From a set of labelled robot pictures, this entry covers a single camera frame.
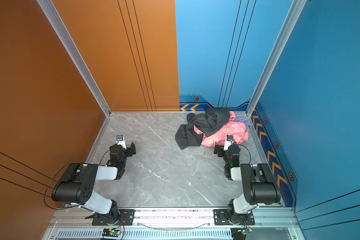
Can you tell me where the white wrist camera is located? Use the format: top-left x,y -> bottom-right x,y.
224,135 -> 234,151
117,135 -> 127,150

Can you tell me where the green circuit board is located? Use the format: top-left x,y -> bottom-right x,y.
102,228 -> 122,240

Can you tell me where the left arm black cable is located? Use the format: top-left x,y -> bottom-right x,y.
43,163 -> 79,210

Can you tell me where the pink patterned cloth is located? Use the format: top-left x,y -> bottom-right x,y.
194,111 -> 249,147

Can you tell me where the aluminium front rail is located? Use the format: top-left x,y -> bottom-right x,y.
43,207 -> 305,240

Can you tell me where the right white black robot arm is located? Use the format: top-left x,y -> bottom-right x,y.
214,145 -> 281,225

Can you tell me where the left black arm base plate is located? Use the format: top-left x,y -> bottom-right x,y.
92,209 -> 135,227

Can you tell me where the purple cloth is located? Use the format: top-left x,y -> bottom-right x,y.
234,117 -> 252,126

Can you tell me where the black cloth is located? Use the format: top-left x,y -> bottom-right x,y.
175,108 -> 231,150

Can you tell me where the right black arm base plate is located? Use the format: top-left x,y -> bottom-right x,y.
213,209 -> 256,226

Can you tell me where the small right circuit board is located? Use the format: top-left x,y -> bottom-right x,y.
238,226 -> 253,235

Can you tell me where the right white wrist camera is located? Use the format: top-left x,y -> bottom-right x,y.
224,135 -> 234,151

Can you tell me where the right aluminium corner post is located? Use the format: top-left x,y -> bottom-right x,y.
245,0 -> 307,117

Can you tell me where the aluminium corner post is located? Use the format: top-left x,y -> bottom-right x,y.
245,0 -> 307,117
36,0 -> 112,117

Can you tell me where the left aluminium corner post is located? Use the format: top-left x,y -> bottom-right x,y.
36,0 -> 112,117

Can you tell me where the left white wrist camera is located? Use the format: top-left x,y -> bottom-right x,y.
117,135 -> 127,150

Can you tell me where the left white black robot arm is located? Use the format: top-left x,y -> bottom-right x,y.
51,141 -> 136,226

